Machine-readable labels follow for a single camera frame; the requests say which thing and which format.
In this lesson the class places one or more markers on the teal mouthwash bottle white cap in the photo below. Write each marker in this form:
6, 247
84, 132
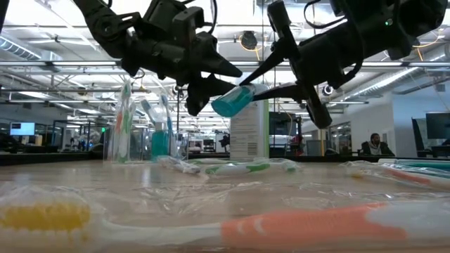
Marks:
422, 164
230, 103
160, 145

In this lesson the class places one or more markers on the dark computer monitor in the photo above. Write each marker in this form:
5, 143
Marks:
437, 126

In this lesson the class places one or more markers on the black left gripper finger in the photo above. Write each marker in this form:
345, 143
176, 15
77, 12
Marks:
216, 88
218, 59

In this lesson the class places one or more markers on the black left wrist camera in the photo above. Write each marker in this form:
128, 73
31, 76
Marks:
188, 22

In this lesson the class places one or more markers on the computer monitor blue screen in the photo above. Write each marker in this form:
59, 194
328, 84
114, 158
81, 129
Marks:
22, 129

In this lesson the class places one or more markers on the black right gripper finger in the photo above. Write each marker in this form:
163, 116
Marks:
267, 66
284, 94

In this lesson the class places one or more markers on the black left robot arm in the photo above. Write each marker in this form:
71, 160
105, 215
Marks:
105, 24

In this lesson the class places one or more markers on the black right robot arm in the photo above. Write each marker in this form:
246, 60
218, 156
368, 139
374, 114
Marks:
415, 17

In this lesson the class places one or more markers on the white wipes canister green stripe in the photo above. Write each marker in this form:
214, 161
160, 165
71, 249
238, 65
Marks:
249, 137

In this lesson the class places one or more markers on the orange white toothbrush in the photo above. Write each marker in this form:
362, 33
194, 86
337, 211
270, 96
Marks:
299, 228
408, 177

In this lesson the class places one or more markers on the black background machine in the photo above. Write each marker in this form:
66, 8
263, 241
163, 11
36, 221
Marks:
281, 124

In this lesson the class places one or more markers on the pile of toothbrushes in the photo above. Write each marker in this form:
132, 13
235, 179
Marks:
109, 154

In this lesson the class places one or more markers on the black office chair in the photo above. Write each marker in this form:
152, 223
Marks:
418, 140

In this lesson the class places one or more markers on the long ceiling light bar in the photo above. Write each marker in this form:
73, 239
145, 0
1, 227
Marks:
70, 63

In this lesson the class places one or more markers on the black aluminium table frame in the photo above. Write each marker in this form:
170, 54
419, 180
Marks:
306, 158

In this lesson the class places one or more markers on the seated person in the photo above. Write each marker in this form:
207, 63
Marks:
376, 147

